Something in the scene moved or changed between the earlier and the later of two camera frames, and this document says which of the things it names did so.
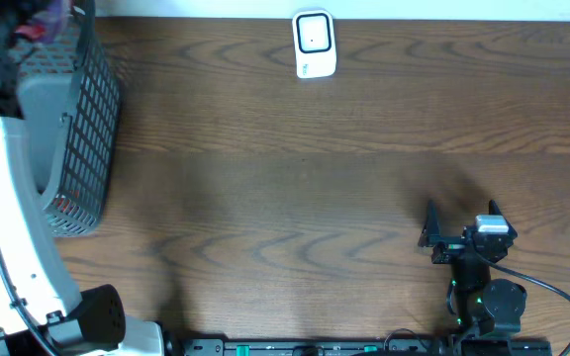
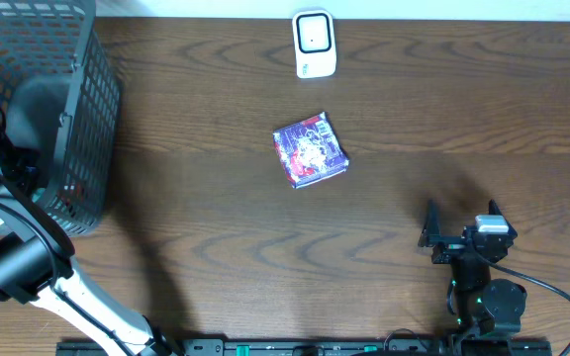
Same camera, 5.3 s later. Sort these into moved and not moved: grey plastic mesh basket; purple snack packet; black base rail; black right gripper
Moved: purple snack packet
Not moved: grey plastic mesh basket; black right gripper; black base rail
